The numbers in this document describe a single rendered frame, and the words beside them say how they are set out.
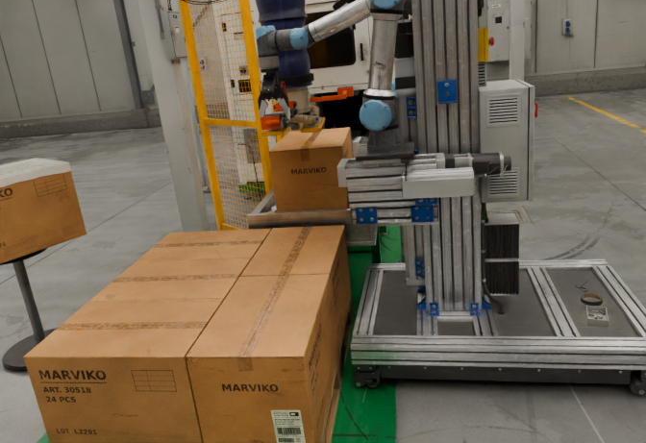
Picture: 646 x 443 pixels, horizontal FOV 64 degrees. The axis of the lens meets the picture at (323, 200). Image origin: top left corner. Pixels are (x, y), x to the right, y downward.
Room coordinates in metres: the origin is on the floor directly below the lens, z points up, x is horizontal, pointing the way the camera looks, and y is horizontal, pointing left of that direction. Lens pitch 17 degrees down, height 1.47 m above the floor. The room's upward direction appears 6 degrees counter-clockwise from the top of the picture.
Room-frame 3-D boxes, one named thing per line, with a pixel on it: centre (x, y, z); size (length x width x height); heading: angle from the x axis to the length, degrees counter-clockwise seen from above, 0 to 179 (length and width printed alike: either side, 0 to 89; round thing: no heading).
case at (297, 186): (3.01, 0.02, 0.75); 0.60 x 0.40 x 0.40; 171
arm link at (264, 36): (2.05, 0.15, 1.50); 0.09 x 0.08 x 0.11; 73
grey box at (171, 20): (3.58, 0.85, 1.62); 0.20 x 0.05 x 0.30; 170
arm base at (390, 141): (2.06, -0.28, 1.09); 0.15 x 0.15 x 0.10
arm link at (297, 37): (2.04, 0.05, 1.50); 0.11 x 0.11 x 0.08; 73
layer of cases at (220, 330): (2.09, 0.49, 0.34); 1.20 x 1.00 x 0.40; 170
